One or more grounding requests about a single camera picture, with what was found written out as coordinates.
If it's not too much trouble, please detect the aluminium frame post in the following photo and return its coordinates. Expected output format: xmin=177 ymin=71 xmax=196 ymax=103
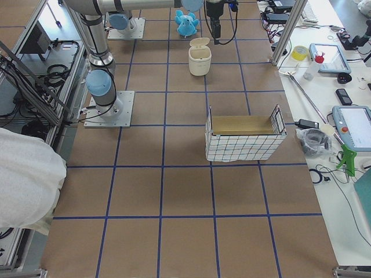
xmin=271 ymin=0 xmax=307 ymax=65

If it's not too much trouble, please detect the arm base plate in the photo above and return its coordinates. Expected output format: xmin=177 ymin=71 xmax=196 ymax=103
xmin=108 ymin=14 xmax=146 ymax=40
xmin=83 ymin=91 xmax=135 ymax=128

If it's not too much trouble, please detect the blue teddy bear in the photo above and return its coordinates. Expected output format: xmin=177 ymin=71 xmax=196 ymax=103
xmin=174 ymin=10 xmax=199 ymax=38

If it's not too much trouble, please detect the white trash can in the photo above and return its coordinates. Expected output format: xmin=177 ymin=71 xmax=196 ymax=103
xmin=188 ymin=37 xmax=212 ymax=76

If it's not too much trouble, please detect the green handled grabber tool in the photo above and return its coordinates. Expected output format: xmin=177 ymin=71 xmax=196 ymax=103
xmin=279 ymin=71 xmax=357 ymax=177

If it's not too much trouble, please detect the clear bottle red cap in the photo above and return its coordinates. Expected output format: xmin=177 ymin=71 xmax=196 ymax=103
xmin=303 ymin=52 xmax=325 ymax=81

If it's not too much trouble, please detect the teach pendant far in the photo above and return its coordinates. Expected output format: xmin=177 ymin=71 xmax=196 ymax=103
xmin=309 ymin=43 xmax=351 ymax=74

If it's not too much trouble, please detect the black power adapter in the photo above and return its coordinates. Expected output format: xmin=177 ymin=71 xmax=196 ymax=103
xmin=263 ymin=13 xmax=289 ymax=24

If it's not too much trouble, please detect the plastic bag with tape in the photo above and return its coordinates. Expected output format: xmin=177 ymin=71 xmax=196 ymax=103
xmin=296 ymin=128 xmax=332 ymax=158

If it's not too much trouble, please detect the white cloth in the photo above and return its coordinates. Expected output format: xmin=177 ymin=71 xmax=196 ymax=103
xmin=1 ymin=129 xmax=67 ymax=235

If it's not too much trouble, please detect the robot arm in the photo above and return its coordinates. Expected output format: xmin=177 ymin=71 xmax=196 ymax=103
xmin=66 ymin=0 xmax=228 ymax=68
xmin=108 ymin=10 xmax=137 ymax=32

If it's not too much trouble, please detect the teach pendant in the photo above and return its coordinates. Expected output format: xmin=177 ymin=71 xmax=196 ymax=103
xmin=332 ymin=105 xmax=370 ymax=152
xmin=309 ymin=43 xmax=351 ymax=74

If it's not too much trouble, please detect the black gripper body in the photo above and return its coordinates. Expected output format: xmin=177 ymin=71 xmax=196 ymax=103
xmin=206 ymin=0 xmax=224 ymax=26

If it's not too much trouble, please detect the yellow tape roll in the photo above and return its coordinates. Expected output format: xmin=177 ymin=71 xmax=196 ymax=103
xmin=291 ymin=45 xmax=308 ymax=61

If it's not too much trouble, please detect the teach pendant near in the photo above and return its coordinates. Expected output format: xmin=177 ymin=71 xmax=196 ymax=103
xmin=332 ymin=105 xmax=370 ymax=152

